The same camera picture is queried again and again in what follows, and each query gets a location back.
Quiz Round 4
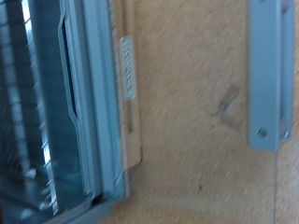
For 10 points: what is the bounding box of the glass oven door with handle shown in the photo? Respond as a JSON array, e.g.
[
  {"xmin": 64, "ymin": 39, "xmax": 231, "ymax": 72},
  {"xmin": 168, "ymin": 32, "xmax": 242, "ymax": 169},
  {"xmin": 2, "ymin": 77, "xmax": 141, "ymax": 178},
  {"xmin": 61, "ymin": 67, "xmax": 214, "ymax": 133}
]
[{"xmin": 81, "ymin": 0, "xmax": 295, "ymax": 201}]

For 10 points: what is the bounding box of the silver toaster oven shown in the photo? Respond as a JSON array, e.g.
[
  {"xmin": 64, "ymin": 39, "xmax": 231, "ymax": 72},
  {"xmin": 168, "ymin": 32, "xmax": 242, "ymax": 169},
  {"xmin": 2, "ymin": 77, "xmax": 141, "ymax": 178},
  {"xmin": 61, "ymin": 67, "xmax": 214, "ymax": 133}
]
[{"xmin": 0, "ymin": 0, "xmax": 127, "ymax": 224}]

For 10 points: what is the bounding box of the wire oven rack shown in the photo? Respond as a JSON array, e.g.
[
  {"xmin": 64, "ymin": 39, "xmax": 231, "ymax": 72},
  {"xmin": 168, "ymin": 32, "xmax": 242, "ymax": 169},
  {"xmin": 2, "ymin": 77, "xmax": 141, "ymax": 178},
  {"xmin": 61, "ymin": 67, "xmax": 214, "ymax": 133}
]
[{"xmin": 0, "ymin": 0, "xmax": 60, "ymax": 217}]

